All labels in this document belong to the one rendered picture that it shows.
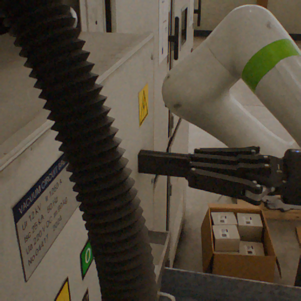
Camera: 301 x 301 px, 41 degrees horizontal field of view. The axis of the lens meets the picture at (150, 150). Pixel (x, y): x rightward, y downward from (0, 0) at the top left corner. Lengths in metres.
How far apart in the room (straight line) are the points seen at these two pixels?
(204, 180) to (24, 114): 0.29
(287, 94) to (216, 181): 0.28
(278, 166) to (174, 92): 0.35
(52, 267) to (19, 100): 0.14
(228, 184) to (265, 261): 1.60
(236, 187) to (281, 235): 2.05
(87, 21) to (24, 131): 0.46
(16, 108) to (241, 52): 0.55
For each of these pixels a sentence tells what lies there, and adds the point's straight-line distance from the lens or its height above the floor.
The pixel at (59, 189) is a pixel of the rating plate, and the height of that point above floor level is 1.34.
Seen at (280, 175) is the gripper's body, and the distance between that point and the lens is 0.55.
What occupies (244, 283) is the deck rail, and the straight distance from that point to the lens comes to 0.87.
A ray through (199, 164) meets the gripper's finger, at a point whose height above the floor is 1.24.
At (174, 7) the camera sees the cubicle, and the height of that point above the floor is 1.33.
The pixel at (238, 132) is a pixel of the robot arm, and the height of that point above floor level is 1.13.
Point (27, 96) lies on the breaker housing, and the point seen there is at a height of 1.39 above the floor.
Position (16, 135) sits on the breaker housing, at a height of 1.39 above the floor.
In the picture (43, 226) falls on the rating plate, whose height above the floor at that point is 1.32.
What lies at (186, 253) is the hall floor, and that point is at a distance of 2.34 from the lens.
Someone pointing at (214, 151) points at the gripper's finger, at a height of 1.24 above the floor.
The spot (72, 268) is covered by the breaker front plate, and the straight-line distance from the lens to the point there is 0.38.
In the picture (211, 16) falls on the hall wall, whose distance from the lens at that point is 8.46.
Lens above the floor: 1.50
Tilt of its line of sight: 26 degrees down
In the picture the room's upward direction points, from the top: straight up
